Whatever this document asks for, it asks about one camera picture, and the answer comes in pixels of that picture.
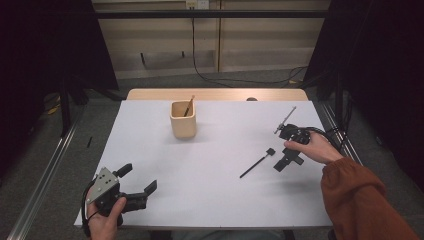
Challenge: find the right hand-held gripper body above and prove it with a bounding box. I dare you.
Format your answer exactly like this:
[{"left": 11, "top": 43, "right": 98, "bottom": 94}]
[{"left": 273, "top": 106, "right": 313, "bottom": 146}]

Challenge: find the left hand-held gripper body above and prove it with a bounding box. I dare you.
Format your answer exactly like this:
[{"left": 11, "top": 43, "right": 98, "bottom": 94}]
[{"left": 85, "top": 166, "right": 130, "bottom": 218}]

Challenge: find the black brush with square head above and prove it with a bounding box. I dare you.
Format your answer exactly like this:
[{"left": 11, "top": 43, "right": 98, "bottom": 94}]
[{"left": 239, "top": 147, "right": 277, "bottom": 179}]

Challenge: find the square wooden cup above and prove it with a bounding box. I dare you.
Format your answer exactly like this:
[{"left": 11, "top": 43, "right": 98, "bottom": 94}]
[{"left": 169, "top": 100, "right": 197, "bottom": 140}]

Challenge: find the person's right hand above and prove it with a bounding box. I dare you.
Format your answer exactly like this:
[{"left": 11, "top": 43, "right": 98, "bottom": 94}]
[{"left": 283, "top": 130, "right": 344, "bottom": 165}]

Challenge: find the person's left hand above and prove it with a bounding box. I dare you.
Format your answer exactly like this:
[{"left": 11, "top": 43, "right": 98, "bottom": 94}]
[{"left": 87, "top": 196, "right": 128, "bottom": 240}]

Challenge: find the black metal stand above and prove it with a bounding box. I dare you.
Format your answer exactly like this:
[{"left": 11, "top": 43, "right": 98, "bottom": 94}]
[
  {"left": 58, "top": 78, "right": 73, "bottom": 138},
  {"left": 334, "top": 71, "right": 346, "bottom": 132}
]

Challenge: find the white table mat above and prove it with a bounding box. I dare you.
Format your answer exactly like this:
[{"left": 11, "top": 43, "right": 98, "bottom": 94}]
[{"left": 73, "top": 99, "right": 335, "bottom": 230}]

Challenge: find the wooden table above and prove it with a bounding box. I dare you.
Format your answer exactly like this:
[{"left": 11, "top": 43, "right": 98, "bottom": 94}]
[{"left": 126, "top": 88, "right": 309, "bottom": 102}]

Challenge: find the yellow floor marker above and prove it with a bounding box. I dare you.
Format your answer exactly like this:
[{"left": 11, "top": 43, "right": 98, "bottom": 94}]
[{"left": 46, "top": 103, "right": 63, "bottom": 116}]

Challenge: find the black curtain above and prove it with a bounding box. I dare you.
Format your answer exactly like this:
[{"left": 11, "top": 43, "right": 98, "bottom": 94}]
[
  {"left": 0, "top": 0, "right": 120, "bottom": 183},
  {"left": 304, "top": 0, "right": 424, "bottom": 193}
]

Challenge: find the black horizontal bar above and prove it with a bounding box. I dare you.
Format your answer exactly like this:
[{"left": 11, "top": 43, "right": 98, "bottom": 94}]
[{"left": 94, "top": 9, "right": 331, "bottom": 20}]

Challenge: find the left hand-held gripper cable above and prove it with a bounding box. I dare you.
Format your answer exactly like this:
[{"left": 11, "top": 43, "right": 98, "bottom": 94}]
[{"left": 80, "top": 179, "right": 98, "bottom": 238}]

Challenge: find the hand-held gripper cable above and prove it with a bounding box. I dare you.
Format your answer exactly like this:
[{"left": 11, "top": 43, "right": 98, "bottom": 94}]
[
  {"left": 304, "top": 126, "right": 344, "bottom": 155},
  {"left": 80, "top": 179, "right": 98, "bottom": 238}
]

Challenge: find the right hand-held gripper cable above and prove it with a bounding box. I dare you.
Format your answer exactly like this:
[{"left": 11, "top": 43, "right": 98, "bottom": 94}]
[{"left": 304, "top": 126, "right": 344, "bottom": 155}]

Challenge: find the metal floor rail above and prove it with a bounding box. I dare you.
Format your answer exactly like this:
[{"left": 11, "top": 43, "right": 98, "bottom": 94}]
[
  {"left": 6, "top": 106, "right": 86, "bottom": 240},
  {"left": 319, "top": 101, "right": 368, "bottom": 168}
]

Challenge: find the black floor cable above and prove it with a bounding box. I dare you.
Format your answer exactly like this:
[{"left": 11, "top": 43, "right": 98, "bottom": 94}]
[{"left": 191, "top": 16, "right": 311, "bottom": 88}]

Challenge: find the white wall outlet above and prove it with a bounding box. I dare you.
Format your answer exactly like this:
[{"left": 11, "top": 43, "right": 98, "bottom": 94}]
[{"left": 185, "top": 0, "right": 210, "bottom": 10}]

